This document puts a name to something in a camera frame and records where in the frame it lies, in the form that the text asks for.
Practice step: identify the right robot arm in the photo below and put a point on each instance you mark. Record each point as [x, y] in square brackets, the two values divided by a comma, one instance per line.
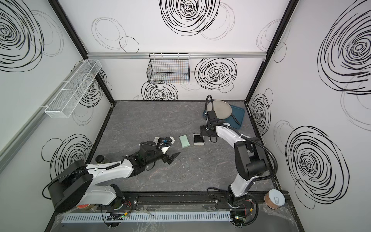
[254, 162]

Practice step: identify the white wire shelf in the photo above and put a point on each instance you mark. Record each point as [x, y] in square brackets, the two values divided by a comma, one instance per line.
[80, 88]

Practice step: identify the teal tray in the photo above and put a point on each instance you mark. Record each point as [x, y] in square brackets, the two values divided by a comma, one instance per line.
[236, 119]

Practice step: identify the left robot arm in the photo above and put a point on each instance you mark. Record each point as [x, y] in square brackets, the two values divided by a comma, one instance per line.
[79, 184]

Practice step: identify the mint green jewelry box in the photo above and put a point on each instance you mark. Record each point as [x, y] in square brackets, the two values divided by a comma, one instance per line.
[184, 141]

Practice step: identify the black wire basket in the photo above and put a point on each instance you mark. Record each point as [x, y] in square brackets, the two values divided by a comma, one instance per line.
[170, 68]

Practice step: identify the brown tape roll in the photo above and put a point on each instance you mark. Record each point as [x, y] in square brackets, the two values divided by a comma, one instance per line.
[274, 199]

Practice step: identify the white slotted cable duct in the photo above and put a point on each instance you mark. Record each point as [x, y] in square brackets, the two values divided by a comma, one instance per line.
[146, 217]

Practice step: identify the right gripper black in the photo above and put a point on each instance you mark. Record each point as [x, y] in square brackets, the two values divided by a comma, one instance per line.
[203, 131]

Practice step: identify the white gift box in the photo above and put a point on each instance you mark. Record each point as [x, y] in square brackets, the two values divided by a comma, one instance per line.
[156, 139]

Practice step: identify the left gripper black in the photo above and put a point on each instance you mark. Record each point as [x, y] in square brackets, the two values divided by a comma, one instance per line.
[174, 156]

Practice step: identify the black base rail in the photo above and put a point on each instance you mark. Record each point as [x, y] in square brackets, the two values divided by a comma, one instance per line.
[214, 198]

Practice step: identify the white box base black insert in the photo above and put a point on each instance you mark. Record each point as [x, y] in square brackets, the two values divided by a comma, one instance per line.
[198, 140]

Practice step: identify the grey round pan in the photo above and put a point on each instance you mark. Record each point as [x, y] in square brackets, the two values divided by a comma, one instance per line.
[222, 109]

